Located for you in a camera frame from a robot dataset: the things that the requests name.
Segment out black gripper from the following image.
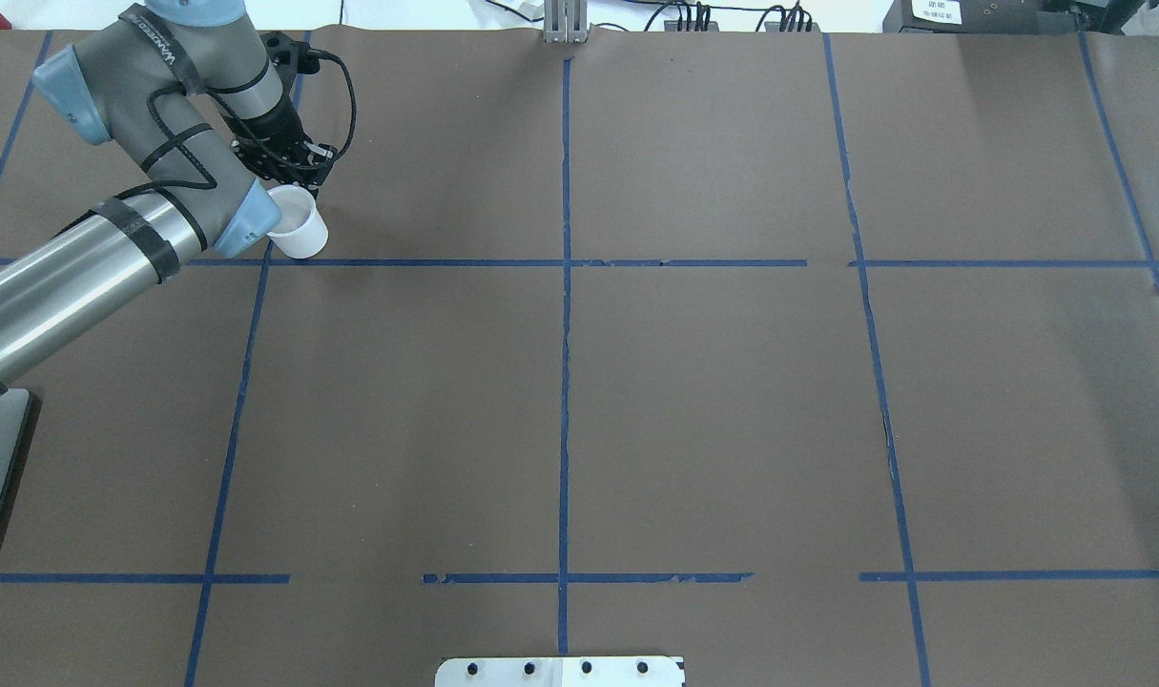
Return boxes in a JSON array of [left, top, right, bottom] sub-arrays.
[[227, 103, 338, 190]]

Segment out white plastic cup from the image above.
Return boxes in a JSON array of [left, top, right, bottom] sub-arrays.
[[268, 184, 329, 260]]

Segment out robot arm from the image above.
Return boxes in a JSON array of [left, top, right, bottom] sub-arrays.
[[0, 1, 349, 400]]

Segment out brown paper table cover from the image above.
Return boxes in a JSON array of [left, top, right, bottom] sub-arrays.
[[0, 25, 1159, 686]]

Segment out black label printer box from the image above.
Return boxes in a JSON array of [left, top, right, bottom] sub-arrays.
[[881, 1, 1079, 35]]

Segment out grey aluminium frame post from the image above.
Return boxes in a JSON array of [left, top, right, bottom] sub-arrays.
[[544, 0, 591, 44]]

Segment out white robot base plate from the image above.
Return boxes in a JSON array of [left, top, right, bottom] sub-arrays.
[[433, 656, 687, 686]]

